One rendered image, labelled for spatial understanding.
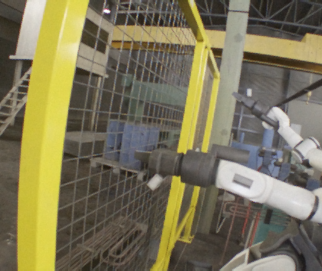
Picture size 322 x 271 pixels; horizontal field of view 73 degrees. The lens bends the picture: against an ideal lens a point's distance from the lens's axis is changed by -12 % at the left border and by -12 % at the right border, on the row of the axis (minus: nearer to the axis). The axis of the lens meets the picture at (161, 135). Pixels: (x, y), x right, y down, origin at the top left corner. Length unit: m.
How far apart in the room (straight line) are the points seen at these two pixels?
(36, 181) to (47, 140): 0.07
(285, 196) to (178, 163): 0.26
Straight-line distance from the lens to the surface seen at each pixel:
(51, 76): 0.37
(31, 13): 10.67
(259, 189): 0.57
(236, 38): 3.00
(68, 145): 5.92
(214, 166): 0.59
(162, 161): 0.60
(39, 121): 0.38
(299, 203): 0.61
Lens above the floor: 1.33
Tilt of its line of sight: 5 degrees down
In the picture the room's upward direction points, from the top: 10 degrees clockwise
